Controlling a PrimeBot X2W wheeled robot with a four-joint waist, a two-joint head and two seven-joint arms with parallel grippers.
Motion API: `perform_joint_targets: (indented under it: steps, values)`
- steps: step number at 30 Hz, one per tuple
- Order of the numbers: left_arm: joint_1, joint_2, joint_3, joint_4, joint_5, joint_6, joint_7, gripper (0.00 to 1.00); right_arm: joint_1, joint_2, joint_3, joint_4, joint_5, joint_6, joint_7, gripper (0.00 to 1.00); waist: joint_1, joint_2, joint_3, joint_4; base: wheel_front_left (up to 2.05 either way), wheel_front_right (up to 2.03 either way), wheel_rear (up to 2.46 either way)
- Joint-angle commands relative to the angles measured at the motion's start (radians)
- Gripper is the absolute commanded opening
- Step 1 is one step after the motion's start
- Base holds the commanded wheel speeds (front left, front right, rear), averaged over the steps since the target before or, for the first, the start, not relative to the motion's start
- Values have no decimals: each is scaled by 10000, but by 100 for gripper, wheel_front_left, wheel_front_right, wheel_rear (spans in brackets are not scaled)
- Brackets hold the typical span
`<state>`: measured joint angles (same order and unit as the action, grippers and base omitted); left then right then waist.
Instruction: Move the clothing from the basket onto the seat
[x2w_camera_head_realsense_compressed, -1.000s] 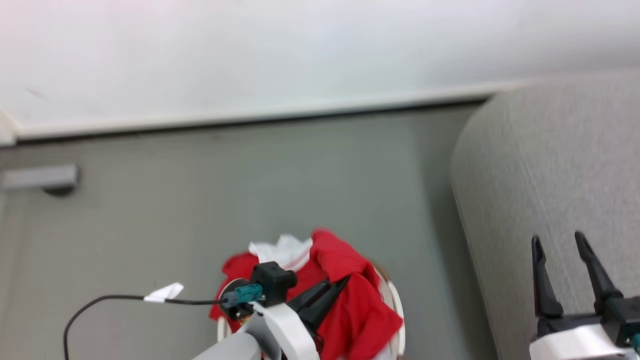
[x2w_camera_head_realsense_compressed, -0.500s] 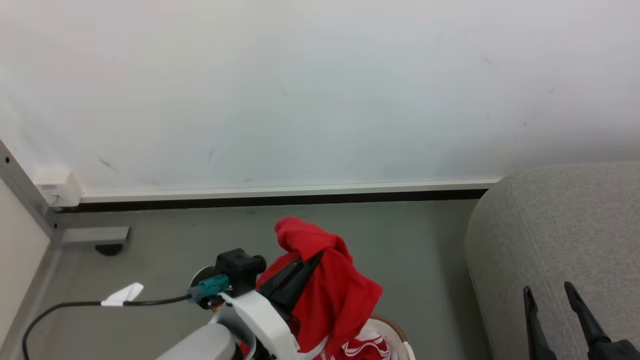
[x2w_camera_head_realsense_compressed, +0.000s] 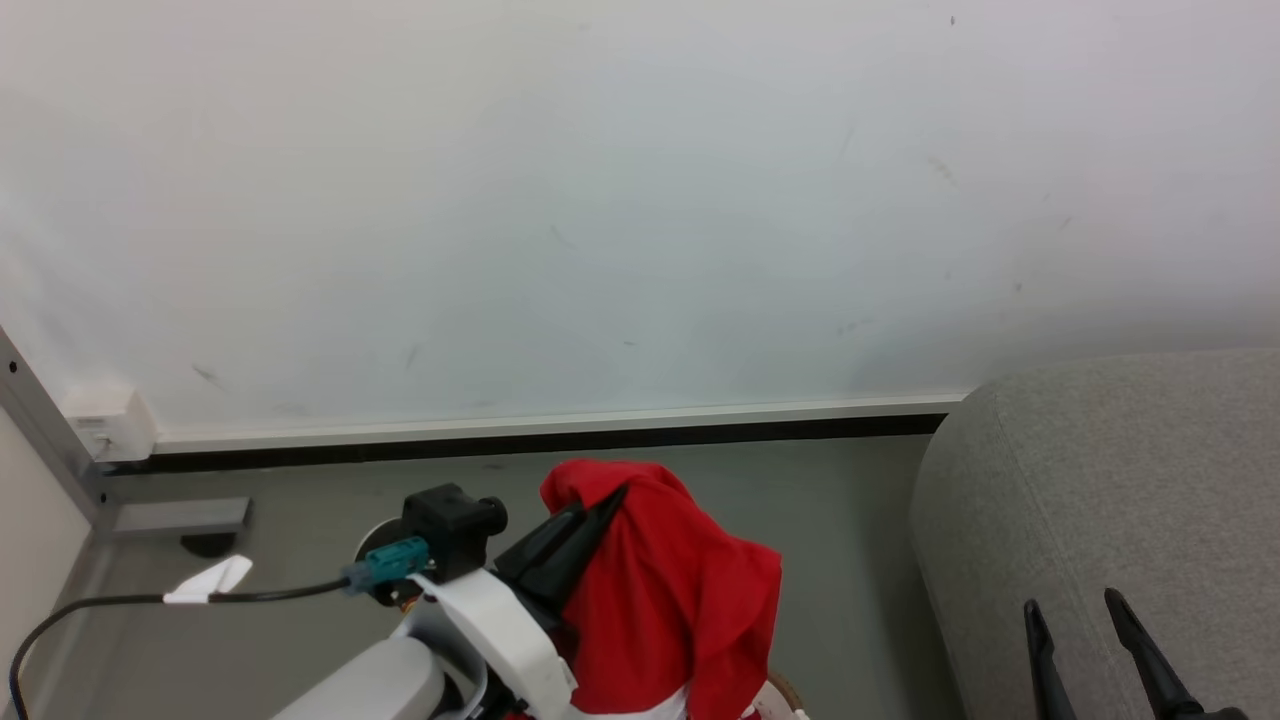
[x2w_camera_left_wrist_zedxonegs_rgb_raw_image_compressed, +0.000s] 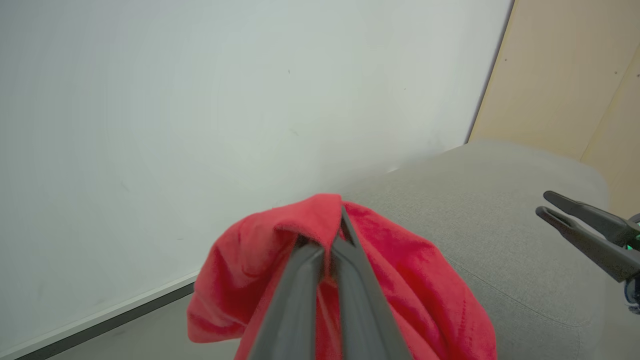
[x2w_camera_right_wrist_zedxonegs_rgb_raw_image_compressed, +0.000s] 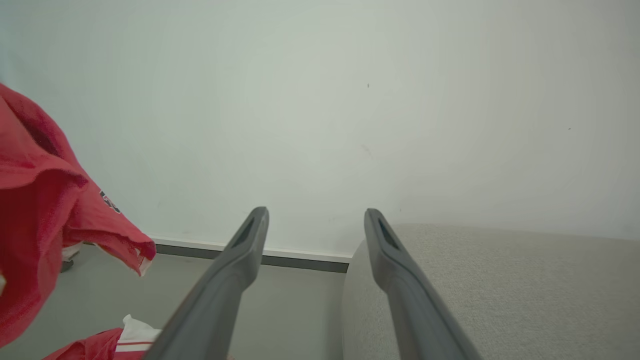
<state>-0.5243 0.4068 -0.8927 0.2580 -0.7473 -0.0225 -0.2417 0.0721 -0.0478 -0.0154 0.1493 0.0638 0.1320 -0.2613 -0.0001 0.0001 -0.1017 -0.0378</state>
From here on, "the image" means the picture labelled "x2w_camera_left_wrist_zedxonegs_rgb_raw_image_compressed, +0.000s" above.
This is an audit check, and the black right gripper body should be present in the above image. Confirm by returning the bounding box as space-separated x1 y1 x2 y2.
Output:
622 214 640 315

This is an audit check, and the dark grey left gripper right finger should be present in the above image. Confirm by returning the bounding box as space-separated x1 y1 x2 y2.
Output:
331 204 414 360

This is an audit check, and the grey fabric sofa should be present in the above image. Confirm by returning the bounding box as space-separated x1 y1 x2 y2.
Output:
320 140 640 360

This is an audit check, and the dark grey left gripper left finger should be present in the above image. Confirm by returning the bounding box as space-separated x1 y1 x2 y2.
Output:
248 242 326 360

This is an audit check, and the white and black baseboard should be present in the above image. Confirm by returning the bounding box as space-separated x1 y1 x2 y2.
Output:
0 271 201 360

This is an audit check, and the beige wooden panel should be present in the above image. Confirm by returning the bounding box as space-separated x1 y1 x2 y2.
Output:
467 0 640 218

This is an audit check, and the red garment with white trim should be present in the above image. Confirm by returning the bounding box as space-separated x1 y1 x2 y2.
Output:
186 193 498 360

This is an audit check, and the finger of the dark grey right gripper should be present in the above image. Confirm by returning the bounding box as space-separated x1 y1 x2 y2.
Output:
543 191 640 247
535 206 640 284

